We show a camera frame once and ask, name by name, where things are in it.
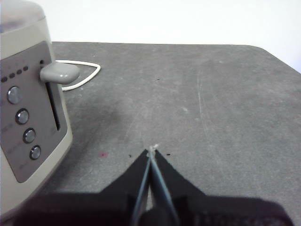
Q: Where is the grey toaster lever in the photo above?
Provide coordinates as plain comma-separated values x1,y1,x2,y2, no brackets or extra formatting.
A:
39,61,81,85

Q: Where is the cream metal toaster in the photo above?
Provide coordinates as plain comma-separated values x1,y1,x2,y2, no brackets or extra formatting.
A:
0,0,73,218

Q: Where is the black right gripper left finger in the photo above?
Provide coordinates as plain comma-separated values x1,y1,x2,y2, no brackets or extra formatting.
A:
14,150,151,226

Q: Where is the white power cable with plug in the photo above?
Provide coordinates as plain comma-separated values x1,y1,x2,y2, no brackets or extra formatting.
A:
55,60,101,92

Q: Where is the round silver toaster button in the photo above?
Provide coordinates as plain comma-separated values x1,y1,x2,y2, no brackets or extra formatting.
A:
22,127,36,144
6,86,23,105
15,108,30,125
29,145,42,161

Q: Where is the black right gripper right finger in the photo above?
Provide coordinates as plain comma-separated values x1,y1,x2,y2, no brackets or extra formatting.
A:
150,151,294,226

